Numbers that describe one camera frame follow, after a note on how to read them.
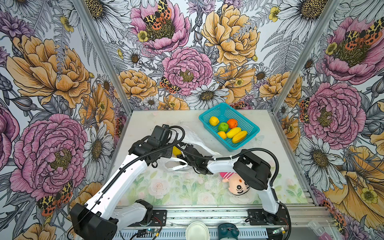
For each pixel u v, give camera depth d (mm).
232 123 1068
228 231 639
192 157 725
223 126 1052
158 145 559
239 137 1017
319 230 698
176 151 681
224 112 1154
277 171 505
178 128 649
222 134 1015
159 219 734
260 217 744
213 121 1084
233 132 1029
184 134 608
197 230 702
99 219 371
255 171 519
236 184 773
